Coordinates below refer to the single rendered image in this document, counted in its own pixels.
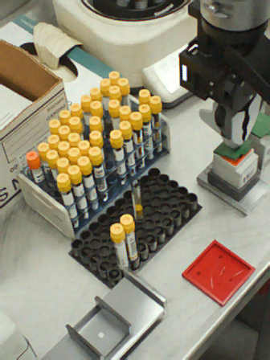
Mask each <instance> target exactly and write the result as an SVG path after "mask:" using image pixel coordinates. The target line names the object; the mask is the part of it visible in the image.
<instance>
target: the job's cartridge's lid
mask: <svg viewBox="0 0 270 360"><path fill-rule="evenodd" d="M252 143H253V141H252V140H248V139H247V140H246V141H245V142H244V143H243V144H242V145H241V146H240V147H238V148H237V149H232V148H231V147H229V146H227V145H226V144H225V142H224V141H223V142H222V143H221V144H220V145H219V146H218V147H217V148H216V149H215V150H214V151H213V152H214V153H215V154H218V155H220V156H223V157H225V158H230V159H232V160H236V159H237V158H238V157H239V156H240V155H241V154H242V155H245V156H246V155H247V154H248V153H249V152H250V151H251V150H252V147H250V145H251V144H252Z"/></svg>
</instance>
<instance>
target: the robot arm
mask: <svg viewBox="0 0 270 360"><path fill-rule="evenodd" d="M188 15H190V16H192V17H194V18H196V19H197V35H196V36H195V37H194V38H193V39H192V40H191V41H190V42H189V43H188V45H187V47H186V48H184V49H183V50H182V51H181V52H179V53H178V68H179V86H181V87H183V88H185V89H186V90H188V91H190V92H192V94H194V95H195V96H197V97H198V98H200V99H202V100H204V101H205V100H206V99H207V98H211V99H212V100H213V103H212V109H206V108H201V109H199V111H198V115H199V117H200V118H201V120H202V122H203V123H205V124H206V125H207V126H210V127H211V128H212V129H213V130H214V131H215V132H216V133H218V134H219V135H220V136H221V137H222V139H223V141H224V142H225V144H226V145H227V146H229V147H231V148H232V149H237V148H238V147H240V146H241V145H242V144H243V143H244V142H245V141H246V140H247V139H248V136H249V134H250V132H251V131H252V128H253V126H254V124H255V123H256V118H257V115H258V112H259V111H260V110H261V107H262V104H263V102H265V103H266V104H267V105H268V106H269V107H270V39H269V38H268V37H267V36H266V35H265V34H264V33H265V31H266V30H267V29H268V21H269V17H270V0H194V1H192V2H191V3H190V4H188ZM195 44H196V45H198V46H194V45H195ZM193 46H194V47H193ZM189 49H190V50H189ZM182 65H184V66H186V80H184V79H183V74H182Z"/></svg>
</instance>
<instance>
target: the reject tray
mask: <svg viewBox="0 0 270 360"><path fill-rule="evenodd" d="M255 270H256V268H255V267H252V266H251V265H250V264H248V263H247V262H245V261H244V260H242V259H241V258H239V257H238V256H237V255H236V254H234V253H233V252H231V251H230V250H228V249H227V248H225V247H224V246H223V245H222V244H220V243H218V242H217V240H213V241H212V242H211V243H210V244H209V245H208V246H207V248H206V249H205V250H204V251H203V252H202V253H201V254H200V255H199V256H198V257H197V258H196V259H195V260H194V261H193V262H192V263H191V264H190V265H189V267H188V268H187V269H186V270H185V271H184V272H183V273H182V277H183V278H184V279H185V280H187V281H188V282H190V283H191V284H192V285H193V286H194V287H196V288H197V289H198V290H200V291H201V292H202V293H204V294H205V295H206V296H208V297H209V298H211V299H212V300H213V301H214V302H215V303H216V304H218V305H219V306H221V307H222V308H223V307H224V306H225V304H226V303H227V302H228V301H229V300H230V299H231V298H232V297H233V296H234V295H235V294H236V293H237V292H238V291H239V289H240V288H241V287H242V286H243V285H244V284H245V282H246V281H247V280H248V279H249V278H250V277H251V276H252V274H253V273H254V272H255Z"/></svg>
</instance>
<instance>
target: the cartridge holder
mask: <svg viewBox="0 0 270 360"><path fill-rule="evenodd" d="M260 175H261V170H259V169H257V171H256V173H255V174H254V175H253V176H252V177H251V178H250V179H249V180H248V181H247V182H246V183H245V184H244V185H243V186H242V187H241V188H240V189H237V188H236V187H234V186H233V185H232V184H230V183H228V182H226V181H225V180H223V179H222V178H221V177H219V176H217V175H216V174H214V173H213V162H212V163H211V164H210V165H209V166H208V167H207V168H206V169H205V170H204V171H203V172H202V173H201V174H200V175H199V176H198V177H197V182H199V183H200V184H202V185H203V186H205V187H206V188H207V189H209V190H211V191H212V192H214V193H215V194H217V195H218V196H219V197H221V198H223V199H225V200H226V201H228V202H229V203H230V204H232V205H233V206H235V207H237V208H238V209H240V210H241V211H242V212H244V213H245V214H247V215H248V214H249V213H250V212H251V211H252V209H253V208H254V207H255V206H256V205H257V204H258V203H259V202H260V201H261V200H262V199H263V198H264V196H265V195H266V194H267V193H268V192H269V191H270V185H269V184H268V183H266V182H265V181H263V180H262V179H260Z"/></svg>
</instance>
